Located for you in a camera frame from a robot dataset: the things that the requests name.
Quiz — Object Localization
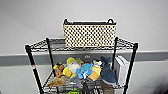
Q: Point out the dark blue plush toy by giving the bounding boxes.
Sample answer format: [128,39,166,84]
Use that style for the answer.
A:
[99,55,118,85]

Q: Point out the long grey wall rail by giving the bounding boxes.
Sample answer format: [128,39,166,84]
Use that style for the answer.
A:
[0,49,168,66]

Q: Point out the black wire shelf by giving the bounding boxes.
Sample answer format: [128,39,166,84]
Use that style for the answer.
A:
[24,35,140,94]

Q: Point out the black tall pointed item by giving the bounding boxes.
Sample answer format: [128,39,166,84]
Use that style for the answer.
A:
[82,79,94,94]

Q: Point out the pale woven basket dark spots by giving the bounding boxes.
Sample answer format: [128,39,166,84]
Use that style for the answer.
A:
[62,17,118,49]

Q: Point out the brown plush toy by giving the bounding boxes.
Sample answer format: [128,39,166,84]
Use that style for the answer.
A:
[46,61,67,89]

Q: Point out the brown cardboard box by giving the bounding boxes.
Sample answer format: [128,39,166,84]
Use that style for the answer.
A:
[101,85,115,94]

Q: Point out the grey plush toy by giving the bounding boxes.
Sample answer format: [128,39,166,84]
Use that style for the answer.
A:
[68,75,86,90]

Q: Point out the yellow black white plush toy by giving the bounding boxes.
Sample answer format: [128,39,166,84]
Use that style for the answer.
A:
[88,58,104,81]

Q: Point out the green round toy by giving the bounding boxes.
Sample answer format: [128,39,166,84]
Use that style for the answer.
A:
[68,87,81,94]

